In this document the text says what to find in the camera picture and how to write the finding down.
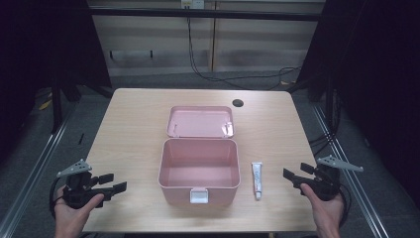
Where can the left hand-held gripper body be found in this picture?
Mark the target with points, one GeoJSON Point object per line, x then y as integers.
{"type": "Point", "coordinates": [76, 190]}

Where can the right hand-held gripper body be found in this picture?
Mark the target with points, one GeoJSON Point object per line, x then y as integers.
{"type": "Point", "coordinates": [327, 183]}

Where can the white ointment tube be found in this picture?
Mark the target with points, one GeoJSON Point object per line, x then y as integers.
{"type": "Point", "coordinates": [257, 178]}

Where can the pink plastic storage box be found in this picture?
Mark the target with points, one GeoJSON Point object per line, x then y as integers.
{"type": "Point", "coordinates": [199, 165]}

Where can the person's left hand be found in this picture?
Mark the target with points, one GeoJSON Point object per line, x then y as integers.
{"type": "Point", "coordinates": [71, 216]}

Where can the person's right hand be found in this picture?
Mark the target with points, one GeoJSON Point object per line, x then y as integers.
{"type": "Point", "coordinates": [327, 213]}

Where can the small black floor stick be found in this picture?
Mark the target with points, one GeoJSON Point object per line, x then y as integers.
{"type": "Point", "coordinates": [81, 139]}

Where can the black metal stand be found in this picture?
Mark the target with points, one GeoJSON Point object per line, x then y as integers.
{"type": "Point", "coordinates": [56, 105]}
{"type": "Point", "coordinates": [330, 105]}

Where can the yellow floor tape piece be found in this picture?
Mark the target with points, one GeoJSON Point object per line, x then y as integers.
{"type": "Point", "coordinates": [45, 105]}

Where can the black curtain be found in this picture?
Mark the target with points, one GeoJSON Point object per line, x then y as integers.
{"type": "Point", "coordinates": [376, 72]}
{"type": "Point", "coordinates": [43, 43]}

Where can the metal floor rail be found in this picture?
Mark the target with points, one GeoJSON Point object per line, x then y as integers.
{"type": "Point", "coordinates": [36, 158]}
{"type": "Point", "coordinates": [350, 178]}

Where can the black horizontal frame bar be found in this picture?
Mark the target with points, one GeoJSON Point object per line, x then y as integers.
{"type": "Point", "coordinates": [204, 14]}

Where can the white wall power outlet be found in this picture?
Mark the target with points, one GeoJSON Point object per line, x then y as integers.
{"type": "Point", "coordinates": [192, 4]}

